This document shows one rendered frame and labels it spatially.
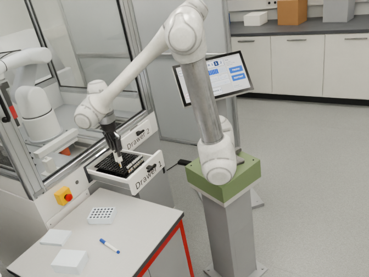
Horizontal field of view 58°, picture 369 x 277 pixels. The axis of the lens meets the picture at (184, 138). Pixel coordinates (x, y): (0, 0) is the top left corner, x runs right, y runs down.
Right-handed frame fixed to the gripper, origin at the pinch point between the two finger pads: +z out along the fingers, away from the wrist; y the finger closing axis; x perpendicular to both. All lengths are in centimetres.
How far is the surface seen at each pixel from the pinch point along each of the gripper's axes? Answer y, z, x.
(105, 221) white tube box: -10.3, 22.4, 22.7
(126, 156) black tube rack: 11.0, 10.7, -11.7
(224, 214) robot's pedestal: -46, 39, -26
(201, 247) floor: -8, 101, -40
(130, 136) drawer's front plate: 26.8, 9.8, -28.4
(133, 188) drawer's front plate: -12.2, 14.2, 3.4
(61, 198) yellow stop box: 12.1, 11.6, 31.1
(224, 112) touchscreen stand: 7, 22, -101
